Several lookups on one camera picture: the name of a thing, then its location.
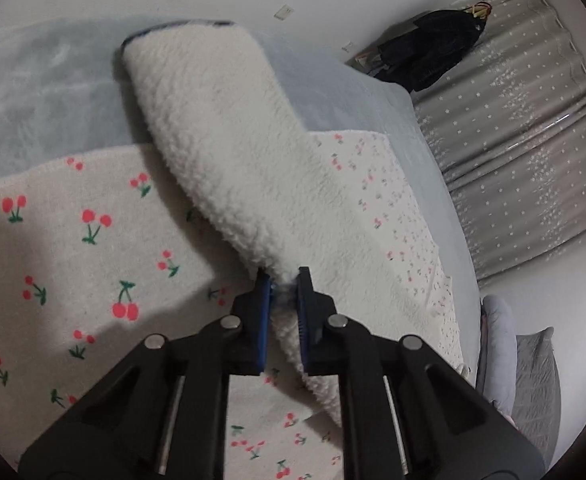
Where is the white fleece jacket navy trim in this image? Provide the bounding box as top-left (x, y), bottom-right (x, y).
top-left (120, 20), bottom-right (455, 428)

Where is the lavender folded blanket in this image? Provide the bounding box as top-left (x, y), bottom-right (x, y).
top-left (476, 295), bottom-right (517, 419)

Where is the grey textured pillow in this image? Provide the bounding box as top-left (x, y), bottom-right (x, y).
top-left (512, 326), bottom-right (562, 469)

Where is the cherry print cream sheet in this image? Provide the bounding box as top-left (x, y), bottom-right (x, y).
top-left (0, 130), bottom-right (465, 479)

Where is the grey dotted curtain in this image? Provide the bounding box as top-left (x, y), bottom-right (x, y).
top-left (413, 0), bottom-right (586, 282)

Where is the light blue bed blanket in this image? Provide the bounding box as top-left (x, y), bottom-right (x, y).
top-left (0, 18), bottom-right (479, 365)

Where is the black hanging garment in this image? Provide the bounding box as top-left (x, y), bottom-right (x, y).
top-left (374, 10), bottom-right (487, 92)

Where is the white wall socket plate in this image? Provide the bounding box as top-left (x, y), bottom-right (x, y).
top-left (273, 4), bottom-right (294, 21)

